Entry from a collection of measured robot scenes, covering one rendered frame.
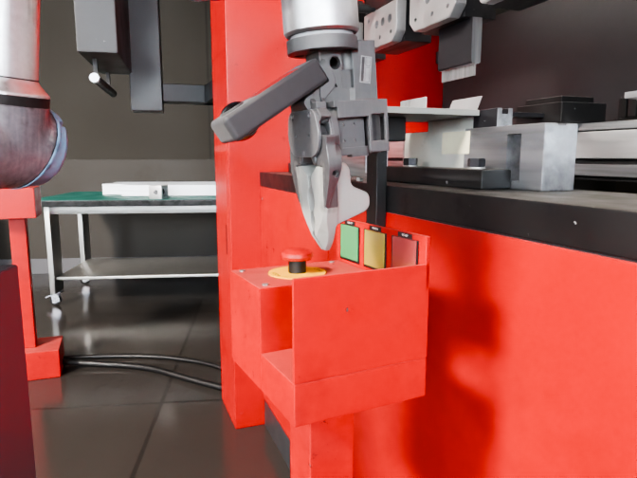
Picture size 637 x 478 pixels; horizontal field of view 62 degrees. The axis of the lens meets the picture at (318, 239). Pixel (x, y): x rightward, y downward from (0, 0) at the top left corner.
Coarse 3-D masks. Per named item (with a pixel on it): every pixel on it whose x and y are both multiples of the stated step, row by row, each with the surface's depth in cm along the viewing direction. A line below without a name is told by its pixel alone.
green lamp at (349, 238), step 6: (342, 228) 72; (348, 228) 71; (354, 228) 69; (342, 234) 72; (348, 234) 71; (354, 234) 69; (342, 240) 72; (348, 240) 71; (354, 240) 69; (342, 246) 72; (348, 246) 71; (354, 246) 70; (342, 252) 72; (348, 252) 71; (354, 252) 70; (348, 258) 71; (354, 258) 70
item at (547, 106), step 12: (564, 96) 98; (528, 108) 104; (540, 108) 101; (552, 108) 98; (564, 108) 97; (576, 108) 98; (588, 108) 99; (600, 108) 100; (516, 120) 108; (528, 120) 104; (540, 120) 101; (552, 120) 99; (564, 120) 97; (576, 120) 98; (588, 120) 99; (600, 120) 100
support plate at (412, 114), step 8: (392, 112) 82; (400, 112) 83; (408, 112) 83; (416, 112) 84; (424, 112) 84; (432, 112) 85; (440, 112) 85; (448, 112) 86; (456, 112) 86; (464, 112) 87; (472, 112) 87; (408, 120) 100; (416, 120) 100; (424, 120) 100; (432, 120) 100
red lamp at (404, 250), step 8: (392, 240) 61; (400, 240) 60; (408, 240) 59; (392, 248) 61; (400, 248) 60; (408, 248) 59; (392, 256) 62; (400, 256) 60; (408, 256) 59; (392, 264) 62; (400, 264) 60; (408, 264) 59
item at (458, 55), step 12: (456, 24) 93; (468, 24) 90; (480, 24) 90; (444, 36) 97; (456, 36) 94; (468, 36) 90; (480, 36) 90; (444, 48) 97; (456, 48) 94; (468, 48) 91; (480, 48) 91; (444, 60) 97; (456, 60) 94; (468, 60) 91; (480, 60) 91; (444, 72) 99; (456, 72) 96; (468, 72) 92
